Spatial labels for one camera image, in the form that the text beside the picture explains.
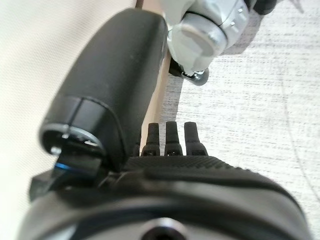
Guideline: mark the silver left robot leg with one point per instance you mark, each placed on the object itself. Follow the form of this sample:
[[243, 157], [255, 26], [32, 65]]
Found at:
[[200, 37]]

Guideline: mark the bed with beige cover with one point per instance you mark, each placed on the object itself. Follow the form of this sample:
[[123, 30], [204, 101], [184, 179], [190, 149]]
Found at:
[[37, 50]]

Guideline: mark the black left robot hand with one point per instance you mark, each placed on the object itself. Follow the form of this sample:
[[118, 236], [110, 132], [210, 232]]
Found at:
[[125, 75]]

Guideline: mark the grey striped rug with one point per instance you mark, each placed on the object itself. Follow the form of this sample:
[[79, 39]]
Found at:
[[250, 112]]

